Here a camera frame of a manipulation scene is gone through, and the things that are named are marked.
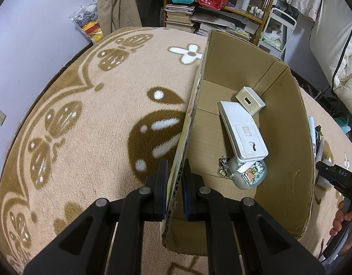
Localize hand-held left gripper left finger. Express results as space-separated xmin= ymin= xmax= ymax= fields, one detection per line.
xmin=23 ymin=158 xmax=169 ymax=275

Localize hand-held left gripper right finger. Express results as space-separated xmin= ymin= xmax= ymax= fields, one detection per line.
xmin=182 ymin=158 xmax=325 ymax=275

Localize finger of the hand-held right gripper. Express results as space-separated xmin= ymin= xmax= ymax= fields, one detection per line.
xmin=316 ymin=160 xmax=344 ymax=189

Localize brown cardboard box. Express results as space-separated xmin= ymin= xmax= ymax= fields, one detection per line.
xmin=160 ymin=29 xmax=315 ymax=255

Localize cartoon print earbud case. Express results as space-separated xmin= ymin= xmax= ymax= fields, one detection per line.
xmin=219 ymin=156 xmax=267 ymax=190

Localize white wall switch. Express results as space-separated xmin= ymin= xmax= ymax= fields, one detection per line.
xmin=217 ymin=101 xmax=269 ymax=161

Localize cream charger adapter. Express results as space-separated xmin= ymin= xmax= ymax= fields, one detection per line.
xmin=236 ymin=86 xmax=265 ymax=115

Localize person's right hand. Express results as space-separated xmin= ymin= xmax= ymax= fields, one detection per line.
xmin=329 ymin=199 xmax=352 ymax=237

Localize teal watering can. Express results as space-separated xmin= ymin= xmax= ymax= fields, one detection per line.
xmin=336 ymin=116 xmax=352 ymax=134

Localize beige flower pattern blanket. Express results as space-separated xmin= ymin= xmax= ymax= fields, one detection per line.
xmin=0 ymin=27 xmax=352 ymax=275

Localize green tissue packs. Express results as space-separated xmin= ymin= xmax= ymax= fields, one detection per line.
xmin=262 ymin=33 xmax=283 ymax=50

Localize white rolling cart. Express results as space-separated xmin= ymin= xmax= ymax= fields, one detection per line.
xmin=258 ymin=0 xmax=297 ymax=61

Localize neat stack of books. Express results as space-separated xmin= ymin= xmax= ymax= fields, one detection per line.
xmin=164 ymin=3 xmax=196 ymax=34

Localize messy pile of books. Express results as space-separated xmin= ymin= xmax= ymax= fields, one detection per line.
xmin=190 ymin=6 xmax=260 ymax=42

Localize bag of plush toys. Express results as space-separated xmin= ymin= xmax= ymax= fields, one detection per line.
xmin=67 ymin=0 xmax=105 ymax=45

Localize beige coat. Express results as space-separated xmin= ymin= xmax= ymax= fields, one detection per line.
xmin=96 ymin=0 xmax=142 ymax=36

